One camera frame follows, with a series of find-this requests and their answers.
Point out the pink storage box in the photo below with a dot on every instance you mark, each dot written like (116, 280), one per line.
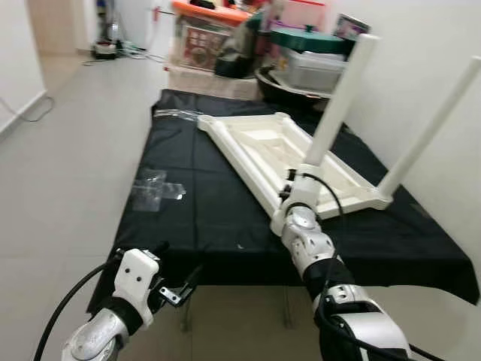
(304, 15)

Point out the orange lid storage box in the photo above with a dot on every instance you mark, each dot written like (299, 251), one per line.
(203, 45)

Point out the black table cloth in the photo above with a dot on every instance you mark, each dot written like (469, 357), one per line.
(225, 241)

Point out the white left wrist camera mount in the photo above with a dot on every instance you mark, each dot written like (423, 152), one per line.
(135, 278)

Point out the black wok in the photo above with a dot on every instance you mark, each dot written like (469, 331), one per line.
(274, 86)

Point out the beige cloth covered bench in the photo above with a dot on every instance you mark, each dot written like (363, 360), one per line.
(210, 86)

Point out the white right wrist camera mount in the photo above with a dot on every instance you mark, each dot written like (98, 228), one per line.
(304, 199)

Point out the white plastic table leg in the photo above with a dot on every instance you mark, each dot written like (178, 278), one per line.
(342, 98)
(436, 120)

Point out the white plastic tabletop panel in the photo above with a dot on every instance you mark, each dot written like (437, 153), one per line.
(255, 150)

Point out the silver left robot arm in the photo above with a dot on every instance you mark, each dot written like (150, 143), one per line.
(94, 338)

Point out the green pot lid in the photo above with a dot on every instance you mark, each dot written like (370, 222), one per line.
(308, 39)

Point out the clear plastic container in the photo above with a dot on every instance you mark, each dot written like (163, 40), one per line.
(312, 71)

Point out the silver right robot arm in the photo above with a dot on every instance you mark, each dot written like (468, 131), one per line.
(308, 244)

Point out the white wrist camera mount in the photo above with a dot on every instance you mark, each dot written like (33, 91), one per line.
(304, 199)
(135, 278)

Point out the crumpled clear tape strip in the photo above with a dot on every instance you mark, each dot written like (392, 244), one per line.
(176, 114)

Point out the black bag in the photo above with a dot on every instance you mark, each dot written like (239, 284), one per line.
(237, 53)

